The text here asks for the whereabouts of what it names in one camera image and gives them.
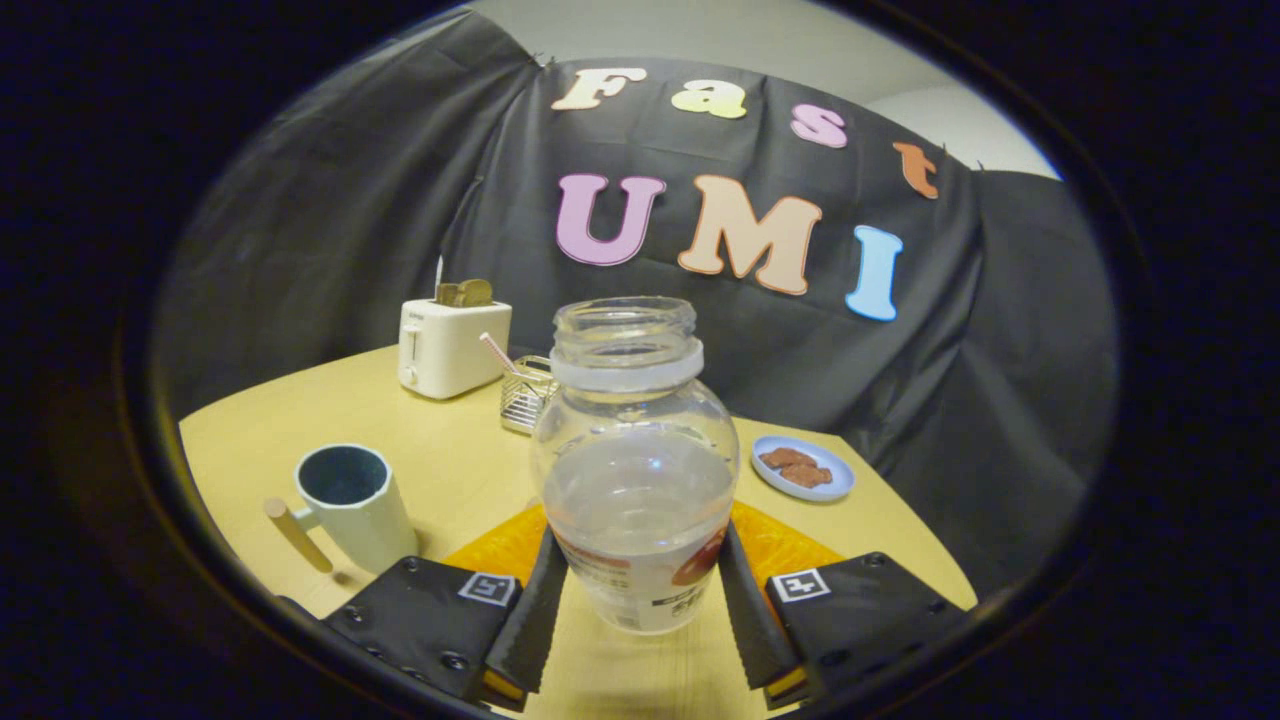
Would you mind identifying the black backdrop cloth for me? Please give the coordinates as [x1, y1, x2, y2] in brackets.
[150, 10, 1119, 601]

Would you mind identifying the metal wire basket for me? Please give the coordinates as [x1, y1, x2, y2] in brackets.
[500, 355, 558, 436]

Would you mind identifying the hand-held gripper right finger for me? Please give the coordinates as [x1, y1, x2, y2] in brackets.
[718, 500, 976, 711]

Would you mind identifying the pale green cup wooden handle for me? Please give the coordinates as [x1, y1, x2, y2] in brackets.
[264, 443, 420, 576]

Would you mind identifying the light wooden table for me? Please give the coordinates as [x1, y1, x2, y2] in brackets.
[178, 345, 979, 720]

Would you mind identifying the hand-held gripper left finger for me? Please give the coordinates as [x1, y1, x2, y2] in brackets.
[275, 503, 569, 713]

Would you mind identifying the light blue plate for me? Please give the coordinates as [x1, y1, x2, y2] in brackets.
[751, 436, 856, 502]

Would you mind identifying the white toaster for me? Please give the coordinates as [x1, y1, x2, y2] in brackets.
[398, 298, 513, 401]

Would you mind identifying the clear plastic juice bottle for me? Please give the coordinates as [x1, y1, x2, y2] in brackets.
[530, 296, 741, 636]

